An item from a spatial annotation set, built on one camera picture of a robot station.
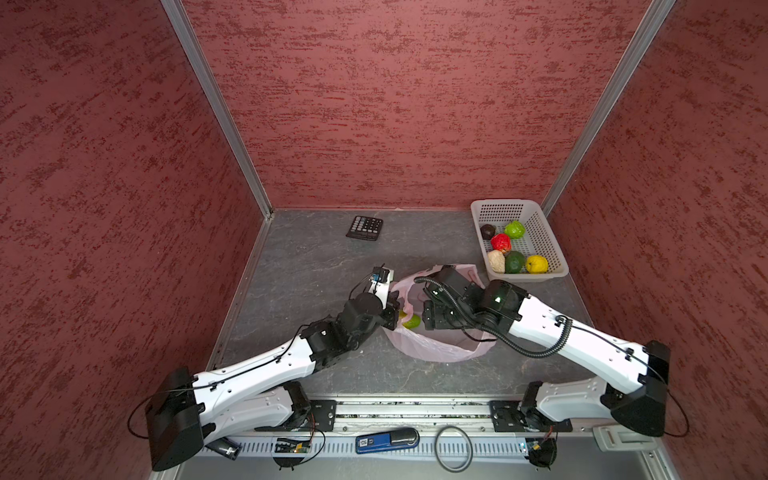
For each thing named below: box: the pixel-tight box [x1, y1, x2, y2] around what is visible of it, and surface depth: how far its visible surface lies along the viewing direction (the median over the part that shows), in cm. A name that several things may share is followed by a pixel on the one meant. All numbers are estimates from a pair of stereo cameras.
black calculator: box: [345, 215, 383, 241], surface depth 116 cm
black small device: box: [204, 437, 242, 461], surface depth 69 cm
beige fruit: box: [487, 249, 506, 274], surface depth 102 cm
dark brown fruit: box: [480, 224, 497, 241], surface depth 111 cm
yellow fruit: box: [526, 255, 549, 274], surface depth 101 cm
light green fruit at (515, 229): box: [504, 220, 526, 239], surface depth 110 cm
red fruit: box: [490, 233, 512, 253], surface depth 108 cm
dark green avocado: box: [505, 250, 526, 274], surface depth 102 cm
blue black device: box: [355, 428, 420, 454], surface depth 69 cm
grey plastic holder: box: [593, 425, 657, 452], surface depth 70 cm
